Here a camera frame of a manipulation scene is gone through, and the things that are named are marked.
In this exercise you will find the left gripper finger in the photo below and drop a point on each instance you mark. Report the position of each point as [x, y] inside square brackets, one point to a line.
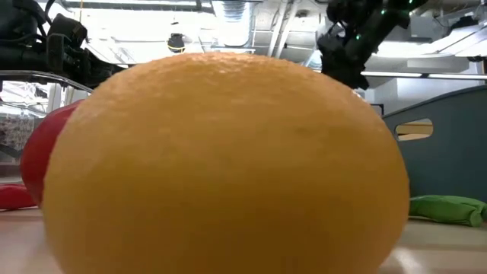
[108, 72]

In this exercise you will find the red tomato with green leaf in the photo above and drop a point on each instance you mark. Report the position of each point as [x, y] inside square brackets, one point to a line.
[38, 152]

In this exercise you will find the large orange citrus fruit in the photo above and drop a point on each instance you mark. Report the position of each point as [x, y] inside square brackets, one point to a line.
[228, 171]

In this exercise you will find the green pea pod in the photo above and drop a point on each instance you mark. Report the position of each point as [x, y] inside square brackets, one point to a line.
[445, 209]

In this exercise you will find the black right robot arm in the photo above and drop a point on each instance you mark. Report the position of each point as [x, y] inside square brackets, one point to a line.
[380, 15]

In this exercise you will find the long ceiling light strip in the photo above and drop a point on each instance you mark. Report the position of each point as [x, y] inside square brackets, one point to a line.
[399, 74]

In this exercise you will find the grey ceiling air unit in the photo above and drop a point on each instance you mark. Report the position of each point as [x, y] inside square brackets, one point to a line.
[430, 28]

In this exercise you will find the clear plastic bin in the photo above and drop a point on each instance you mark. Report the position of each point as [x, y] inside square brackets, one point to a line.
[15, 125]

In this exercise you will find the blue plastic basket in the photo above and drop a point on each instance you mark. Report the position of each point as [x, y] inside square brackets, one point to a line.
[449, 163]

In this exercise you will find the long red chili pepper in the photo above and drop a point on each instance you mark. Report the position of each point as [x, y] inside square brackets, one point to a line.
[13, 197]

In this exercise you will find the black dome ceiling camera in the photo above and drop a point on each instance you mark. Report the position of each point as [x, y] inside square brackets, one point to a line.
[176, 42]

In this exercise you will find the ribbed silver ventilation duct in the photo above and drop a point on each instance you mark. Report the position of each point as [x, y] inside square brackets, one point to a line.
[234, 23]

